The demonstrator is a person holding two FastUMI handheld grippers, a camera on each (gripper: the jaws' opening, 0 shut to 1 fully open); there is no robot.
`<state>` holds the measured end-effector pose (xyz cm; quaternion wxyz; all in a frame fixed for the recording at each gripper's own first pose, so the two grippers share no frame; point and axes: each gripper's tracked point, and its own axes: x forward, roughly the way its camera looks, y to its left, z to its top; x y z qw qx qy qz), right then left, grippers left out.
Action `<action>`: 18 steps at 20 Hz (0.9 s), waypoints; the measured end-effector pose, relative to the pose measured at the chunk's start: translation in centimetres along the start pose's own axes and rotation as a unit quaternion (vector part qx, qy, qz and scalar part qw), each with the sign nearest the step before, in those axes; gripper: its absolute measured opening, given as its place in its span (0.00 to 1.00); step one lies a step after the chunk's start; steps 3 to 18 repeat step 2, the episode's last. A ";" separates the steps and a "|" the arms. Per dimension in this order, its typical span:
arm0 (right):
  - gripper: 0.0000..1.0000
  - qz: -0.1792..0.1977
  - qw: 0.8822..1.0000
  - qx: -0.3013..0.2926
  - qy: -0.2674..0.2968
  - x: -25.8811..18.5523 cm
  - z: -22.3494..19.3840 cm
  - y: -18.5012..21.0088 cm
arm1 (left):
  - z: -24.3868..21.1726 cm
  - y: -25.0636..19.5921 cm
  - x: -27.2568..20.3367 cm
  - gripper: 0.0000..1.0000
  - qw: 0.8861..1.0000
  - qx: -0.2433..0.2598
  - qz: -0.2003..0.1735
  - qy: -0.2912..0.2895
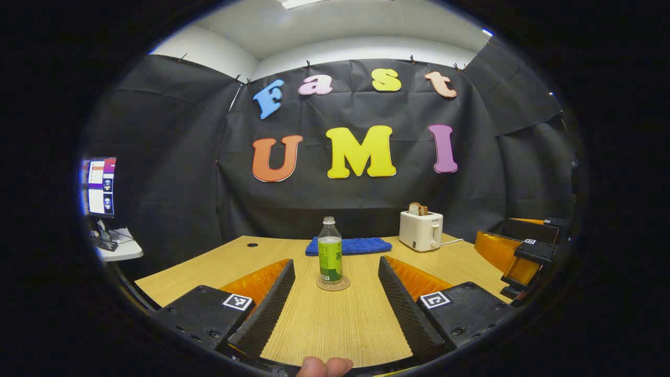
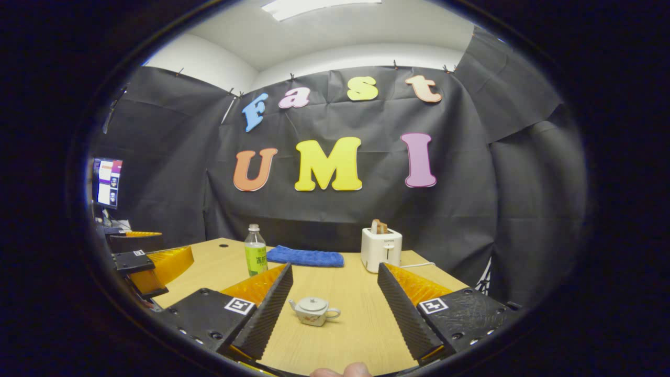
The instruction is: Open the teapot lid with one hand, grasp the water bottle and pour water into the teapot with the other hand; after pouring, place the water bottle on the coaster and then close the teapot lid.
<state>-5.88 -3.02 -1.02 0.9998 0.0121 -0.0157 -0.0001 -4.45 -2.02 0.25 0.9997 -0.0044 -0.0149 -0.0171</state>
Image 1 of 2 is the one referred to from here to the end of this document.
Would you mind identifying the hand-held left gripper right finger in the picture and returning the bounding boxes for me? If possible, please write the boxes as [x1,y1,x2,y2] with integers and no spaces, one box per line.
[378,256,516,359]

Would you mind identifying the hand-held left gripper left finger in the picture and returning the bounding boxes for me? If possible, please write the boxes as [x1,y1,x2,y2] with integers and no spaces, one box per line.
[154,258,296,362]

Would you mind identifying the round cork coaster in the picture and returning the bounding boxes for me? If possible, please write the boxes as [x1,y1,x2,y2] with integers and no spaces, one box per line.
[316,275,351,292]

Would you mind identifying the clear water bottle green label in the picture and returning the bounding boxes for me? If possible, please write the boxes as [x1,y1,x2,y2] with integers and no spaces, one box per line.
[318,216,344,285]

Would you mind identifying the blue folded towel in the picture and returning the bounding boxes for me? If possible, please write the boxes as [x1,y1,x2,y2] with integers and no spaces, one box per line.
[305,237,393,257]

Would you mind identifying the white toaster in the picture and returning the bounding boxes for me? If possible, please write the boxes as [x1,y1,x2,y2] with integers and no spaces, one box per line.
[399,210,444,252]

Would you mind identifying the white side table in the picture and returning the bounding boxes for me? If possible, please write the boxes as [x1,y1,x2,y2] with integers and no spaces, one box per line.
[94,228,144,262]

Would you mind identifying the small black device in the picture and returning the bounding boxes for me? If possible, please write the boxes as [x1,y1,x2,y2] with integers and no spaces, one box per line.
[92,219,119,252]

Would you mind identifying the computer monitor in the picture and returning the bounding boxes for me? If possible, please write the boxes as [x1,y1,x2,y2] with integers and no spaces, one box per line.
[81,157,117,219]

